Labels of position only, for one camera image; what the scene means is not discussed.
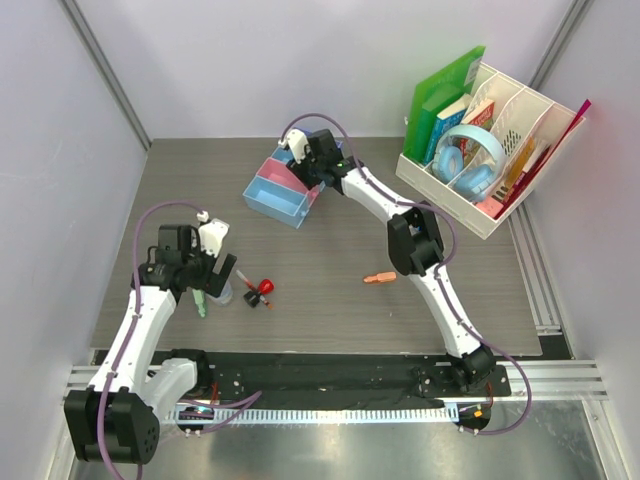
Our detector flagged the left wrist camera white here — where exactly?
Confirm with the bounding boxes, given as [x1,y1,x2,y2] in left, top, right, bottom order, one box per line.
[196,211,230,257]

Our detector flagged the purple plastic bin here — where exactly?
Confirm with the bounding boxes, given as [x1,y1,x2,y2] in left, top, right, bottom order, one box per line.
[307,129,340,153]

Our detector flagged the green plastic folder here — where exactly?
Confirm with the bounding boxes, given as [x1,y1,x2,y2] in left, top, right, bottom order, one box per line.
[403,45,486,163]

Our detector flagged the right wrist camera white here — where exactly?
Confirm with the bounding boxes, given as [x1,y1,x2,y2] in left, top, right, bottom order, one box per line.
[278,128,309,164]

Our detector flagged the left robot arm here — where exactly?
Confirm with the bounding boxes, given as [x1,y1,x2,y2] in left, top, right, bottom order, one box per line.
[64,219,237,465]

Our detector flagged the pink plastic bin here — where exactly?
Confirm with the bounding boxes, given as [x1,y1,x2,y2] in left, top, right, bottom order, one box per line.
[256,157,325,206]

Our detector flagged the blue headphones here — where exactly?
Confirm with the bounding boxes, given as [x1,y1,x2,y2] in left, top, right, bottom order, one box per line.
[430,124,507,203]

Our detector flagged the green mini highlighter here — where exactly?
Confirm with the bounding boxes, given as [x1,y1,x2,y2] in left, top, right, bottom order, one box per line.
[192,290,208,318]

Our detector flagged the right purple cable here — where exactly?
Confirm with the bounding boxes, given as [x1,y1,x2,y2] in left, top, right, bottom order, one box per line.
[279,113,532,438]

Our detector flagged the red black stamp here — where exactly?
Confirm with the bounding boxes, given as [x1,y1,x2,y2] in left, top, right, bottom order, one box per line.
[242,277,275,310]

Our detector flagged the red transparent folder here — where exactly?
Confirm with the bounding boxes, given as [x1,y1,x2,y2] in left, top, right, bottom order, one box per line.
[498,99,591,217]

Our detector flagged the blue spine book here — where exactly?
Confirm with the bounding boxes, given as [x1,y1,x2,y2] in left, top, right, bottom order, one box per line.
[423,93,472,165]

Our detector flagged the light blue bin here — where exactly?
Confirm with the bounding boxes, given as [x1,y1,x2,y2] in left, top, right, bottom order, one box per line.
[271,147,294,164]
[243,176,310,229]

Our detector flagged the light blue front bin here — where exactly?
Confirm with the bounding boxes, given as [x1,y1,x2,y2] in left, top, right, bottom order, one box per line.
[243,176,310,229]

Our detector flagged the clear paperclip jar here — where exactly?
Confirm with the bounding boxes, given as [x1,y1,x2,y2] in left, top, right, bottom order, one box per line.
[206,280,233,307]

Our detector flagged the yellow booklet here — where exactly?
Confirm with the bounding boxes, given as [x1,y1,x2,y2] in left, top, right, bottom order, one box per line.
[504,137,535,189]

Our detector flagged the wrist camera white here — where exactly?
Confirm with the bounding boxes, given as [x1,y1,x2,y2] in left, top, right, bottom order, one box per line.
[278,128,309,164]
[196,211,230,257]

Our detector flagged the pink eraser block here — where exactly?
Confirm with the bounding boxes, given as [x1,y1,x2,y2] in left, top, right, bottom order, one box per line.
[475,197,504,219]

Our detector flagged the red cover book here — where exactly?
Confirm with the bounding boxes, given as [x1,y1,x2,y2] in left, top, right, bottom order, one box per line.
[458,99,495,166]

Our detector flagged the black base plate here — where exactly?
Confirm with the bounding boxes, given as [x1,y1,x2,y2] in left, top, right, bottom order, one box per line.
[144,349,512,407]

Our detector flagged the white desk file organizer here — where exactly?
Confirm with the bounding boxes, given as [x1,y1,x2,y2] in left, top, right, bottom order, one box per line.
[396,63,583,239]

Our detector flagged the white slotted cable duct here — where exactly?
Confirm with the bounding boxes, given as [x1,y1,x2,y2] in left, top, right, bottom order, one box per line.
[162,404,459,428]

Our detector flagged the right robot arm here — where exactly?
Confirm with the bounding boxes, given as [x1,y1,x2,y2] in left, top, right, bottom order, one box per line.
[279,128,496,395]

